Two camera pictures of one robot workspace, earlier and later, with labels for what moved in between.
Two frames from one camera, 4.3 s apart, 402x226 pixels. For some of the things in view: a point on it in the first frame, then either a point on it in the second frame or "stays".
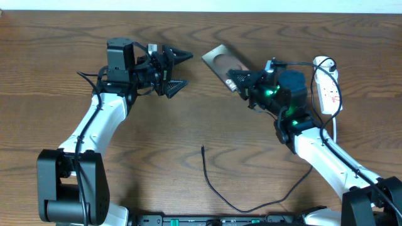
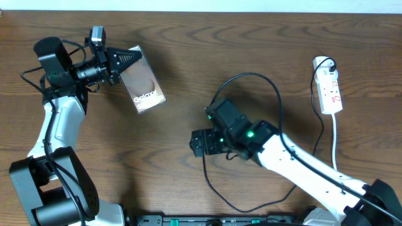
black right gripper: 250,80 to 207,135
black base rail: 267,220 stays
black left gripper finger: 172,56 to 120,59
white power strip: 327,83 stays
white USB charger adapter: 328,62 stays
